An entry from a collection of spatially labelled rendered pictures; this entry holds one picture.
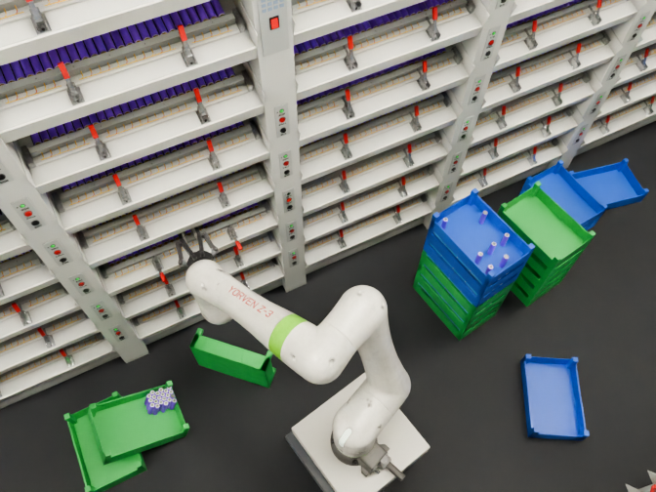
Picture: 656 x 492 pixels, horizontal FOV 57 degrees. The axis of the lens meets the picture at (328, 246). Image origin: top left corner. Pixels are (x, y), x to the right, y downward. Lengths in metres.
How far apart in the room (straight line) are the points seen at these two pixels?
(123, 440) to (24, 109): 1.31
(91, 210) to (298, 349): 0.71
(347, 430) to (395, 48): 1.08
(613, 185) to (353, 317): 1.96
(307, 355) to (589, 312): 1.60
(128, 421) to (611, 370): 1.87
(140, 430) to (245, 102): 1.30
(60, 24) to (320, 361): 0.89
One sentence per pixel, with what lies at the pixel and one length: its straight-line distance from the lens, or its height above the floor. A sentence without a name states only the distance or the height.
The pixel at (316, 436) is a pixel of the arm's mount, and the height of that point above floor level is 0.34.
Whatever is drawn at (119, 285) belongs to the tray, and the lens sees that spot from 2.10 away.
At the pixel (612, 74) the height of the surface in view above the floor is 0.62.
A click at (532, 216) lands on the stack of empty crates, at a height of 0.32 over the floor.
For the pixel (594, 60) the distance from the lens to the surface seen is 2.56.
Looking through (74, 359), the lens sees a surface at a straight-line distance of 2.47.
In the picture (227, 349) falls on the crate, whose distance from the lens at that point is 2.29.
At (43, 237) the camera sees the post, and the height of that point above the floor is 0.93.
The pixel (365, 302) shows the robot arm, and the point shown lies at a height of 0.98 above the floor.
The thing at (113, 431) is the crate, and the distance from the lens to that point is 2.41.
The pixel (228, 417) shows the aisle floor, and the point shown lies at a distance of 2.42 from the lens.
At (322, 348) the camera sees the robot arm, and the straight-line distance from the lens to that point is 1.43.
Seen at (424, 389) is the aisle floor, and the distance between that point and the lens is 2.45.
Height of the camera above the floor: 2.31
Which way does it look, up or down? 59 degrees down
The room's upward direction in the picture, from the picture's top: 1 degrees clockwise
